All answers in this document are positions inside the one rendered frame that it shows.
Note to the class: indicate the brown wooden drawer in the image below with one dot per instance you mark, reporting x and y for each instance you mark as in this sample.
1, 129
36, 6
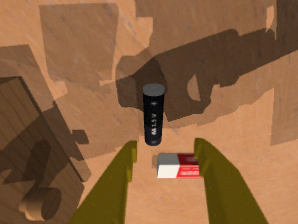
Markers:
30, 159

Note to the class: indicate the black battery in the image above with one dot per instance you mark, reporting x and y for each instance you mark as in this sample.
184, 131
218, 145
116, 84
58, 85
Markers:
153, 102

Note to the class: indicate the red and white eraser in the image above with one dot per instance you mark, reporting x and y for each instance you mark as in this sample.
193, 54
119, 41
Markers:
177, 166

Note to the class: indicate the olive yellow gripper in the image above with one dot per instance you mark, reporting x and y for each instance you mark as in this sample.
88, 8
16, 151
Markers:
229, 199

